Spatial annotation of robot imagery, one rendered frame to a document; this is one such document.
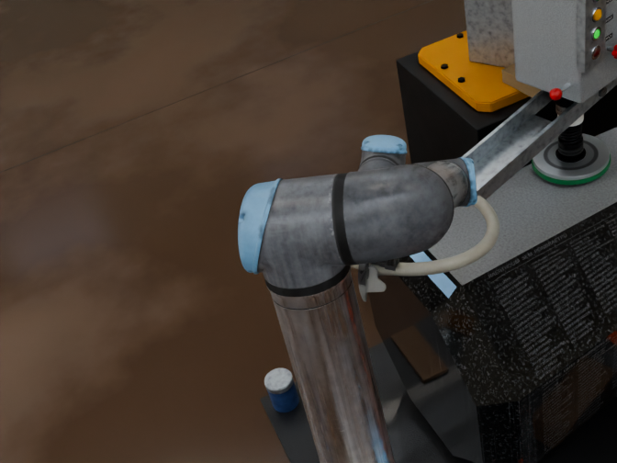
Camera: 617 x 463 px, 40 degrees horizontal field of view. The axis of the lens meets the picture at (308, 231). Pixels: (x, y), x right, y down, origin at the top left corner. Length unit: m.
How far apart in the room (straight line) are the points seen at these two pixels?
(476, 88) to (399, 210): 2.02
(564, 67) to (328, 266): 1.33
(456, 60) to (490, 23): 0.22
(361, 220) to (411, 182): 0.09
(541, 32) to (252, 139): 2.42
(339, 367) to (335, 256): 0.18
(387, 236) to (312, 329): 0.17
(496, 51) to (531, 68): 0.75
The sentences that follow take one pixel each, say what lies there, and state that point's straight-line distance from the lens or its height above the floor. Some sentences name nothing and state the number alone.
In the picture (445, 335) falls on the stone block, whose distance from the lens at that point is 2.29.
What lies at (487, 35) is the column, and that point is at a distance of 3.08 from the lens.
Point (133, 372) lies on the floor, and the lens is 3.43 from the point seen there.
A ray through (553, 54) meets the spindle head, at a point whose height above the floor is 1.23.
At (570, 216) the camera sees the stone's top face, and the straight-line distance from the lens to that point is 2.43.
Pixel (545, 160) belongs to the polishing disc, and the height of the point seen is 0.84.
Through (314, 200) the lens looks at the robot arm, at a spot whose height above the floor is 1.76.
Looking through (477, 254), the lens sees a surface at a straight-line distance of 1.94.
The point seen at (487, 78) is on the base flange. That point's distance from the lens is 3.07.
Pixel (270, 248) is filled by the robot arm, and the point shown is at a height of 1.71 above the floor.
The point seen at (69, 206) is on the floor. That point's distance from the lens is 4.45.
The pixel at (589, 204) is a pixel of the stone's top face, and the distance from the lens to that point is 2.46.
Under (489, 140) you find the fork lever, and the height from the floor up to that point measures 1.04.
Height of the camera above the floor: 2.38
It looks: 39 degrees down
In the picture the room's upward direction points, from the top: 15 degrees counter-clockwise
